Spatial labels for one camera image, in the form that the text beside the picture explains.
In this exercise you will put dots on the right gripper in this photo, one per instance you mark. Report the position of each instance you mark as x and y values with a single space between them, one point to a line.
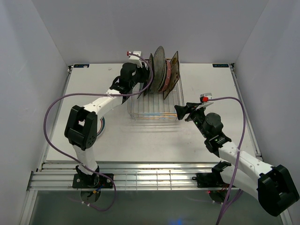
191 108

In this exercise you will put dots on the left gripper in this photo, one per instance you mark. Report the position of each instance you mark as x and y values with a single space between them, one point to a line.
144 72

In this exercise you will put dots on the black floral square plate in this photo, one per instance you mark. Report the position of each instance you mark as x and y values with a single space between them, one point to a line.
150 74

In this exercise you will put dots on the large speckled round plate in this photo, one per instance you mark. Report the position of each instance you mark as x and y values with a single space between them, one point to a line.
158 69

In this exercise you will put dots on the mint green flower plate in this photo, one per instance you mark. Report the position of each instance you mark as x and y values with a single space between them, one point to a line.
164 77

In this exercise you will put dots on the pink polka dot plate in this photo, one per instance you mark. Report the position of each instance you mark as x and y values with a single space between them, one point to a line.
167 76

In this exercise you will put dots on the cream flower square plate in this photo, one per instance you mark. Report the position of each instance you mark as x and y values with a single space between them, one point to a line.
174 74

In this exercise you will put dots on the white plate green rim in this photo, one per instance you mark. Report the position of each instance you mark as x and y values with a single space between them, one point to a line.
102 127

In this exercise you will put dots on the teal square plate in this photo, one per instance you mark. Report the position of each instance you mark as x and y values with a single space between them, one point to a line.
141 87

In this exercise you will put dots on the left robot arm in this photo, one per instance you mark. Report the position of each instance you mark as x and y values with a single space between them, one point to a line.
82 124

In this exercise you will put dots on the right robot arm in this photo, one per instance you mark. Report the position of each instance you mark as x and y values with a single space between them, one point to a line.
272 186

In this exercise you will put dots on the right blue table label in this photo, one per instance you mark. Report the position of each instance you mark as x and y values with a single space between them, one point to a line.
220 65

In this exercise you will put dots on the blue table label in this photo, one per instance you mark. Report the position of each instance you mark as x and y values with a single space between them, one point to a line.
81 66
220 65

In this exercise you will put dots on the left blue table label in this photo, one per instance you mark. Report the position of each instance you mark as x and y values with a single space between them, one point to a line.
81 66

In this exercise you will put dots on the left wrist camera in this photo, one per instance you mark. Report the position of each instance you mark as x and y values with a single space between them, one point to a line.
134 57

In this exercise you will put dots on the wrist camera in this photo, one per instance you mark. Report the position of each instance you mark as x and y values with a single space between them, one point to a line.
134 57
204 98

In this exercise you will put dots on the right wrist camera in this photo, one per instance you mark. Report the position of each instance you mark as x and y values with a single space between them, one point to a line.
204 98

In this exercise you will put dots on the wire dish rack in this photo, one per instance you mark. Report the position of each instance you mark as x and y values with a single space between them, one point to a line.
156 106

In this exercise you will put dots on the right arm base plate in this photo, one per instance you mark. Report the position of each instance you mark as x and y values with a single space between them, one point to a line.
208 180

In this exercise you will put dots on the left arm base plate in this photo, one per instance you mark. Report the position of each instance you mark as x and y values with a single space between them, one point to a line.
83 181

